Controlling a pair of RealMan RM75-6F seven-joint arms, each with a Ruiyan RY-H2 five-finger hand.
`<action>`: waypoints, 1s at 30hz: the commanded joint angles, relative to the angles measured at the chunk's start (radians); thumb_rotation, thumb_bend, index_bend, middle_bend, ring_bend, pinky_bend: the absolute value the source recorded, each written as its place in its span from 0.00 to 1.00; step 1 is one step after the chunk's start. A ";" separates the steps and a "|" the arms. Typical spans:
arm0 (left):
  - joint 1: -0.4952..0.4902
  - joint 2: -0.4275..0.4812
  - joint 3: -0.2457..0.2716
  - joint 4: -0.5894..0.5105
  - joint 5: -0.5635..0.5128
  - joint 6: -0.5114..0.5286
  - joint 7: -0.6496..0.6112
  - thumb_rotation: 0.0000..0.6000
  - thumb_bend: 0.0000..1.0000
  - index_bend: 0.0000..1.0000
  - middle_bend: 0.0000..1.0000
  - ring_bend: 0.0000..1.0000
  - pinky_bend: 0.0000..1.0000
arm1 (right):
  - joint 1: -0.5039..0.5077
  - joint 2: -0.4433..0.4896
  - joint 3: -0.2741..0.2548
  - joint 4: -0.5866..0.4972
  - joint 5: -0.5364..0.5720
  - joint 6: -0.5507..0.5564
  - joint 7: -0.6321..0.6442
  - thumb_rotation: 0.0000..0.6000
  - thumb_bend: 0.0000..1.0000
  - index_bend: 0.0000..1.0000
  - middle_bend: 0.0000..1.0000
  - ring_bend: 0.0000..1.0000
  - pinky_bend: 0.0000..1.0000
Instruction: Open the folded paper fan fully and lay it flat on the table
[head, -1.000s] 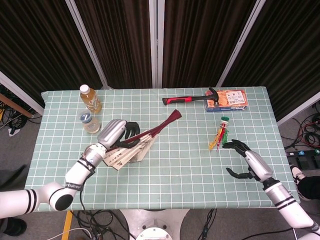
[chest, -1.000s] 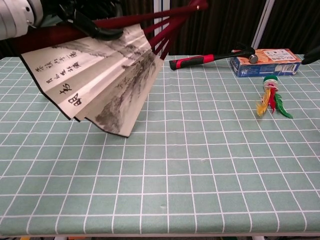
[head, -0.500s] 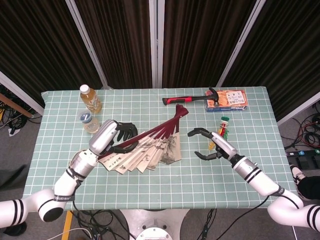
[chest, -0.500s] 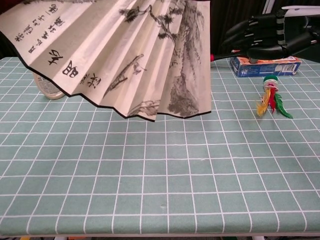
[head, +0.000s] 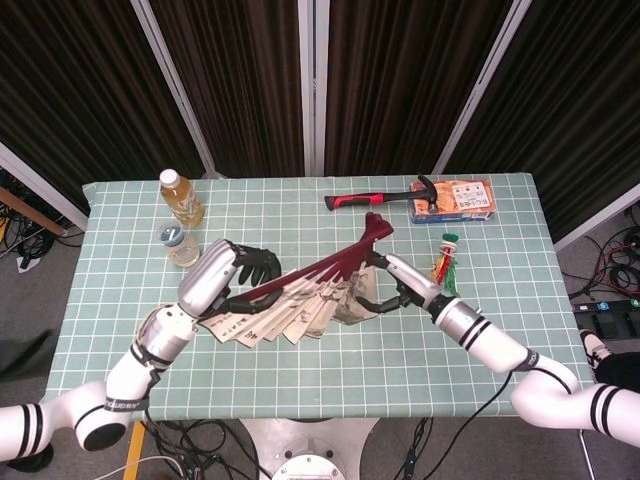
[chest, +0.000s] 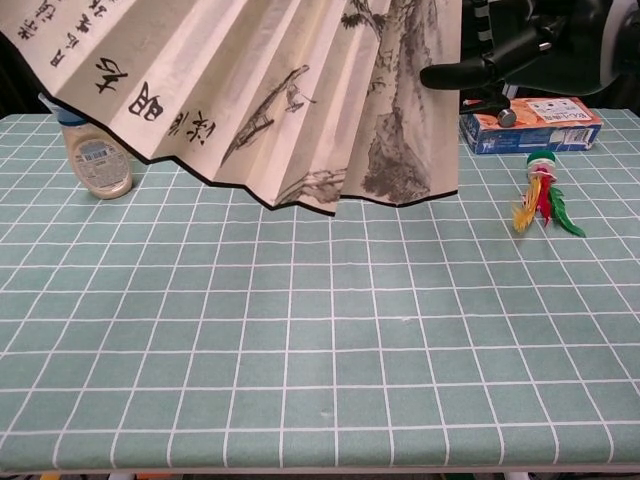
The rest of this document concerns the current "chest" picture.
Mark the cream dressing bottle blue cap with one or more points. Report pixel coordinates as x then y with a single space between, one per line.
100 165

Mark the green white checked tablecloth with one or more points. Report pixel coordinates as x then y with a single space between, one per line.
400 325

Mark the white partition frame post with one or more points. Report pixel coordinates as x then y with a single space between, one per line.
510 91

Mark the colourful feather shuttlecock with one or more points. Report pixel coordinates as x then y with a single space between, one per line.
542 185

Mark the blue orange cardboard box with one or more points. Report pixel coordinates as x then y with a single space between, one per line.
545 132

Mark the paper folding fan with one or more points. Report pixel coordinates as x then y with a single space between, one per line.
250 100

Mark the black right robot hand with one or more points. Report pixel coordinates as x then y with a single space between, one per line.
560 55

